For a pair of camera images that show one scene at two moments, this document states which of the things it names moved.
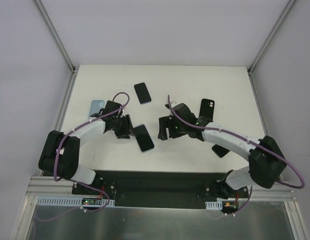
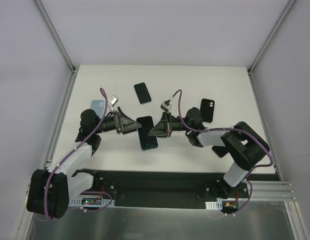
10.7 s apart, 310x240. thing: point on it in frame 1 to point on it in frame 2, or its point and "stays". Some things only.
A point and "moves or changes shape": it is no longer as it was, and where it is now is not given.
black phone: [220, 151] stays
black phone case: [206, 108] stays
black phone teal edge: [143, 137] moves or changes shape
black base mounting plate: [161, 189] stays
